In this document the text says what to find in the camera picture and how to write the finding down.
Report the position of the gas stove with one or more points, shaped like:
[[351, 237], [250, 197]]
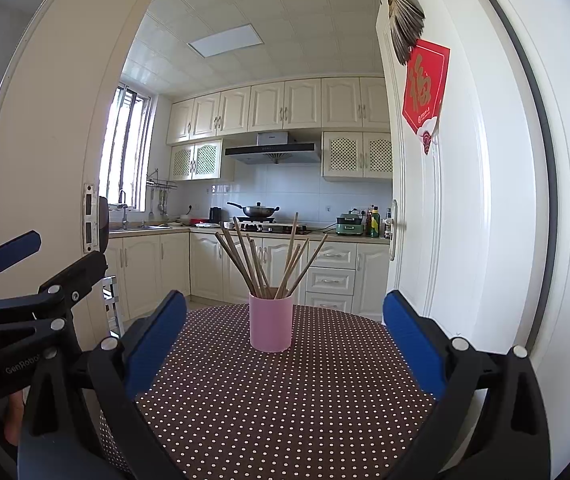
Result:
[[275, 227]]

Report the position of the person's left hand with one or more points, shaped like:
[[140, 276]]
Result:
[[14, 420]]

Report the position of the green electric cooker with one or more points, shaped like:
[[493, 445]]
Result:
[[349, 225]]

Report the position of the white door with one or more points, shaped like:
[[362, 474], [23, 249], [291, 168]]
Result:
[[485, 210]]

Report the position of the metal door strike plate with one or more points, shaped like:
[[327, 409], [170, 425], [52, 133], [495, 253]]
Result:
[[89, 217]]

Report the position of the steel kitchen sink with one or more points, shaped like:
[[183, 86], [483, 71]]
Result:
[[145, 227]]

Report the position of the metal faucet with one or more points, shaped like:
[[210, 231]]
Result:
[[123, 210]]

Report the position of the brown polka dot tablecloth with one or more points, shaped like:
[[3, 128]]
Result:
[[290, 410]]

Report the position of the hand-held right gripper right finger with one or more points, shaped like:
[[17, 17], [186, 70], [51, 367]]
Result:
[[412, 340]]

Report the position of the kitchen window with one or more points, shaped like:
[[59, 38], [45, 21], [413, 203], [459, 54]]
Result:
[[122, 152]]

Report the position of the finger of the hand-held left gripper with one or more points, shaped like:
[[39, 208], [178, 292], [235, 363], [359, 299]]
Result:
[[85, 270], [15, 247]]

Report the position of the metal shelf rack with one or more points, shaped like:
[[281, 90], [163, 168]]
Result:
[[112, 305]]

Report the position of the cream kitchen cabinets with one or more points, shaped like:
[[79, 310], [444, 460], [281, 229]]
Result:
[[205, 265], [300, 105]]

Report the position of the cream upper kitchen cabinets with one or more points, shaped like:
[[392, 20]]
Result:
[[300, 105]]

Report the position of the range hood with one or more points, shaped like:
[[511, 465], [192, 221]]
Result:
[[272, 150]]

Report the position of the red container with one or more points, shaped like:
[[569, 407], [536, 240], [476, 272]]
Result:
[[198, 220]]

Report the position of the cream lower kitchen cabinets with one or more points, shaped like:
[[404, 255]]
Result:
[[205, 265]]

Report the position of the hanging leaf fan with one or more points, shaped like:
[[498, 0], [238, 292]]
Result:
[[407, 22]]

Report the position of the red paper door decoration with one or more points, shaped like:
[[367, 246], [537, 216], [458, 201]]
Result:
[[425, 85]]

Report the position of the pink cup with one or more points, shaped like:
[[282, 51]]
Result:
[[271, 325]]

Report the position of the metal wok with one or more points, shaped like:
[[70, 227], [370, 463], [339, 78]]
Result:
[[256, 211]]

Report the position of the wall utensil rack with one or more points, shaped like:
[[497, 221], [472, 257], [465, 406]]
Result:
[[160, 185]]

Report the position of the bunch of wooden chopsticks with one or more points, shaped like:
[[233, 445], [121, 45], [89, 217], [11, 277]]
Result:
[[263, 287]]

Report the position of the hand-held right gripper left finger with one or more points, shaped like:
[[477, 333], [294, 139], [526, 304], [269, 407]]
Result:
[[157, 340]]

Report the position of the ceiling light panel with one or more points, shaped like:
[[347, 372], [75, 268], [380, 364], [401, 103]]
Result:
[[226, 40]]

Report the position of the dark brown chair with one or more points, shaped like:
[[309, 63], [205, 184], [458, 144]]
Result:
[[103, 225]]

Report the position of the black kettle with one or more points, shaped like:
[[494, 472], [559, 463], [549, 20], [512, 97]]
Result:
[[215, 215]]

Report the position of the green bottle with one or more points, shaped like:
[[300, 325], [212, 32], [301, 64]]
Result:
[[374, 225]]

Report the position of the dark glass bottle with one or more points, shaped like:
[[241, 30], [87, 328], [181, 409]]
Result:
[[388, 225]]

